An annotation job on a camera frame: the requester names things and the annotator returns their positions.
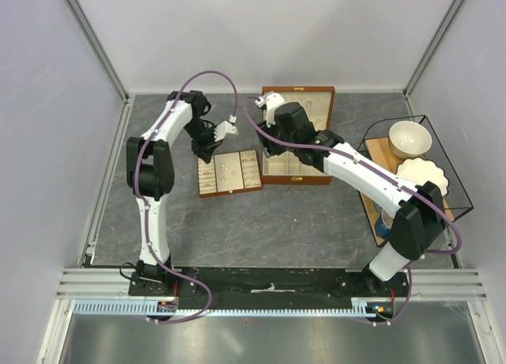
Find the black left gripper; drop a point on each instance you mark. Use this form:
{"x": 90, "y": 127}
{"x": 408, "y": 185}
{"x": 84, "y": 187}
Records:
{"x": 205, "y": 151}

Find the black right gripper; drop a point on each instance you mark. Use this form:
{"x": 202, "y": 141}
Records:
{"x": 268, "y": 143}

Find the small brown jewelry tray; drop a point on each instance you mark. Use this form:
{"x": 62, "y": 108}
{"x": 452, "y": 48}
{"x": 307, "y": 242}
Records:
{"x": 244, "y": 162}

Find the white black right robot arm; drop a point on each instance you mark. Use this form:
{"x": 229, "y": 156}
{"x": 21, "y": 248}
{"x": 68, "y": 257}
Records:
{"x": 417, "y": 210}

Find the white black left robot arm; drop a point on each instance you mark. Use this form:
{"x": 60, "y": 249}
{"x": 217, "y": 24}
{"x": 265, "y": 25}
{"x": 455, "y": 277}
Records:
{"x": 151, "y": 175}

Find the large brown jewelry box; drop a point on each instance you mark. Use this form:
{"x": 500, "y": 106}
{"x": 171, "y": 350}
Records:
{"x": 318, "y": 102}

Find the light blue oblong plate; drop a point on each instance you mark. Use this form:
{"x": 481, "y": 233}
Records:
{"x": 377, "y": 208}

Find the white bowl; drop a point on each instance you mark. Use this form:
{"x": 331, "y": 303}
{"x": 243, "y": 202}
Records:
{"x": 408, "y": 139}

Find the blue cup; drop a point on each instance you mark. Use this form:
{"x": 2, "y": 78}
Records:
{"x": 383, "y": 225}

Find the white scalloped dish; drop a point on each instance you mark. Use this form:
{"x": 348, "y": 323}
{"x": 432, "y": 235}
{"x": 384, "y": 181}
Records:
{"x": 419, "y": 171}

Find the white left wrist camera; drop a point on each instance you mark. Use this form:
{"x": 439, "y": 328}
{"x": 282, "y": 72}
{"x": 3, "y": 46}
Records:
{"x": 226, "y": 128}

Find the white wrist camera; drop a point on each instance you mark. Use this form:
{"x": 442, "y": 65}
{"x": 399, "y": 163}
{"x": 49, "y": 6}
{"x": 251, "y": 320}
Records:
{"x": 226, "y": 128}
{"x": 268, "y": 103}

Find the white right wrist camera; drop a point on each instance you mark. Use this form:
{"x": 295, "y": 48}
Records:
{"x": 268, "y": 103}

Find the black wire rack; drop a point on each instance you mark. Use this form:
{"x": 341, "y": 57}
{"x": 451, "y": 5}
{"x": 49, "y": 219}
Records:
{"x": 457, "y": 202}

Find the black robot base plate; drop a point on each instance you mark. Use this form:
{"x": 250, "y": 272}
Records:
{"x": 277, "y": 287}

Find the left aluminium frame post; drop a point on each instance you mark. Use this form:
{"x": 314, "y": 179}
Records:
{"x": 97, "y": 47}

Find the aluminium frame post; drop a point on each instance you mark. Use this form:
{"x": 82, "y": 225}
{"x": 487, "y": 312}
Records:
{"x": 97, "y": 47}
{"x": 436, "y": 40}

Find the light blue cable duct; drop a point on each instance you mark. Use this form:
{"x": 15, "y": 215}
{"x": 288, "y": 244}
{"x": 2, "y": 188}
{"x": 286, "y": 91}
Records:
{"x": 152, "y": 308}

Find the right aluminium frame post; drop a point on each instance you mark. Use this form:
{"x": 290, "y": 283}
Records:
{"x": 436, "y": 40}

